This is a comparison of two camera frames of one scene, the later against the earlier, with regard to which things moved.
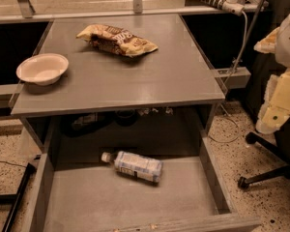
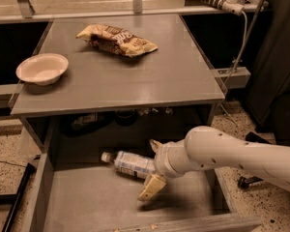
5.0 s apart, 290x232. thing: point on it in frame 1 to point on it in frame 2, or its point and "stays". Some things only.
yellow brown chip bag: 109,38 stays
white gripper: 289,41 to 163,162
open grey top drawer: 82,192 stays
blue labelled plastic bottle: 132,164 stays
